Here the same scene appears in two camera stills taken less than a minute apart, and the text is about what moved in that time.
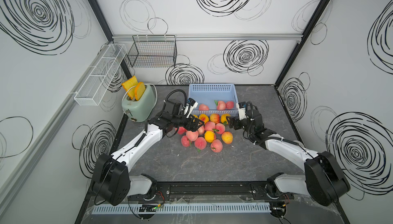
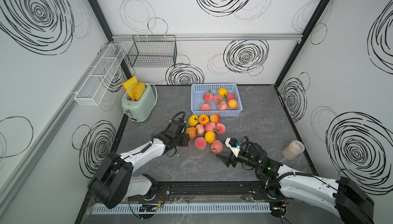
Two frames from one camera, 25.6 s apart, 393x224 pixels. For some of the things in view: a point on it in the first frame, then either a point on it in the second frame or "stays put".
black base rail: (186, 191) stays put
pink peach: (192, 136) → (208, 97)
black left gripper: (193, 127) → (186, 138)
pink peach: (221, 105) → (217, 97)
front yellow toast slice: (139, 90) stays put
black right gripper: (230, 123) → (226, 160)
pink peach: (230, 105) → (231, 96)
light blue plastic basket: (207, 93) stays put
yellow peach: (223, 118) → (222, 91)
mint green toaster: (143, 110) stays put
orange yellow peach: (227, 137) → (232, 103)
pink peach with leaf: (221, 127) stays put
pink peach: (210, 126) stays put
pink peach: (203, 107) stays put
